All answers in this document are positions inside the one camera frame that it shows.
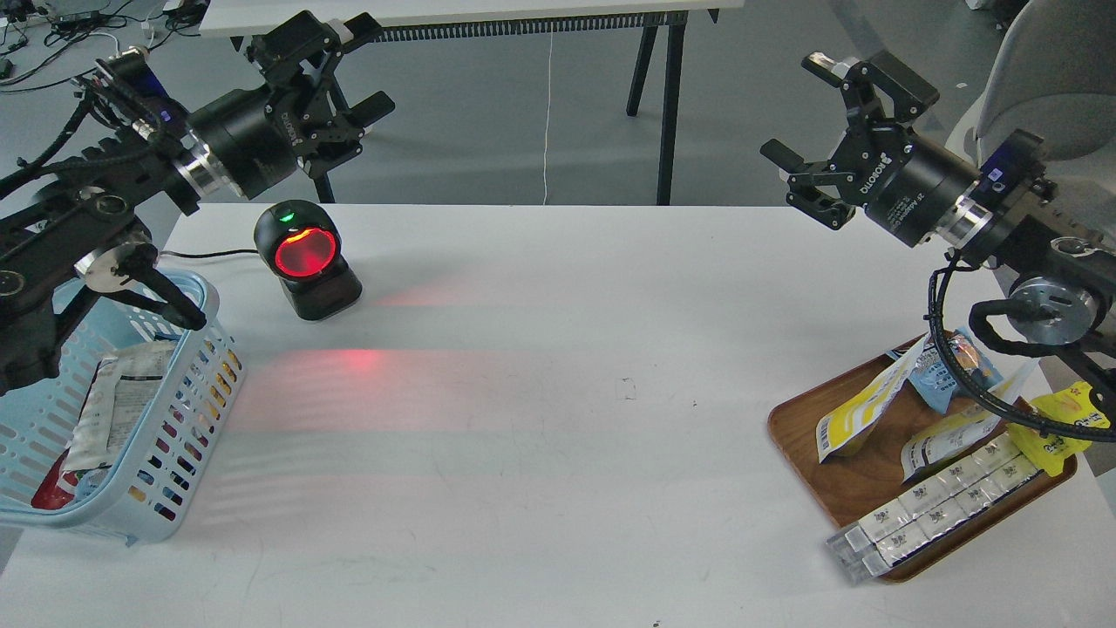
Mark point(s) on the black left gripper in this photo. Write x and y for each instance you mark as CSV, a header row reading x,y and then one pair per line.
x,y
298,120

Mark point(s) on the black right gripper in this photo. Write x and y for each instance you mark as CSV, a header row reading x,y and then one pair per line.
x,y
908,186

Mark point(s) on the yellow white bean snack pouch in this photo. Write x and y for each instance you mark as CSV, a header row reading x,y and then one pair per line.
x,y
843,430

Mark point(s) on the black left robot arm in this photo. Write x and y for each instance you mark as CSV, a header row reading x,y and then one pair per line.
x,y
128,141

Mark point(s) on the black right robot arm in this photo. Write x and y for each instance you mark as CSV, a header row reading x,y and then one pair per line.
x,y
999,214

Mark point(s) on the blue snack bag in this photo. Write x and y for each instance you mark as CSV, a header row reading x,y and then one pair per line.
x,y
935,382

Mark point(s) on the silver snack bar upper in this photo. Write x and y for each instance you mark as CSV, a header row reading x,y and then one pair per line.
x,y
934,507

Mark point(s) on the silver snack bar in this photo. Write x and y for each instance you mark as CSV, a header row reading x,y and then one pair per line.
x,y
860,567
934,507

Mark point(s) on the white snack pouch in basket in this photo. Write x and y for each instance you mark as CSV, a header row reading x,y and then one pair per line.
x,y
124,383

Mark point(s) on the light blue plastic basket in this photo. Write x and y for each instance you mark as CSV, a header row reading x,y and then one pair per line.
x,y
144,495

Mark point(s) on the silver snack bar lower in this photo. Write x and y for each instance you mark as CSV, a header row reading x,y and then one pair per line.
x,y
860,567

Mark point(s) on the red snack packet in basket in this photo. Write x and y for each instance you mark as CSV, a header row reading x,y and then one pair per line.
x,y
58,488

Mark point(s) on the white background table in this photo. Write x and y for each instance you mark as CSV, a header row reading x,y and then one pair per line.
x,y
431,20

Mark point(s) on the black barcode scanner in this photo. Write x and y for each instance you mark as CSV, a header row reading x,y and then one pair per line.
x,y
300,244

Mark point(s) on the grey office chair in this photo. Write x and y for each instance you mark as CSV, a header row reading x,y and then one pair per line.
x,y
1054,76

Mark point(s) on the brown wooden tray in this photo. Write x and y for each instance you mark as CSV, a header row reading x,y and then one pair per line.
x,y
847,488

